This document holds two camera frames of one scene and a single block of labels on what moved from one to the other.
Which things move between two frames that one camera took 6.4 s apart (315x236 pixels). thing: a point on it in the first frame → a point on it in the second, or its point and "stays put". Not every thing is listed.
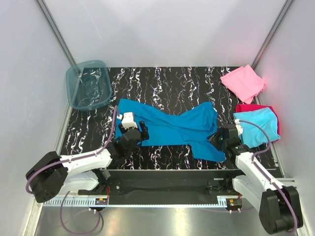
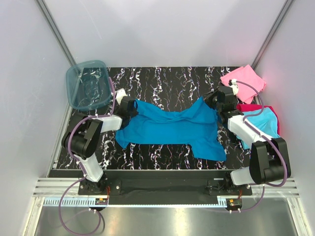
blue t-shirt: x=190 y=128 stays put
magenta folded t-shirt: x=241 y=107 stays put
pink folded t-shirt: x=244 y=83 stays put
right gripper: x=212 y=139 → x=207 y=100
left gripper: x=144 y=133 → x=134 y=113
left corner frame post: x=56 y=31 stays put
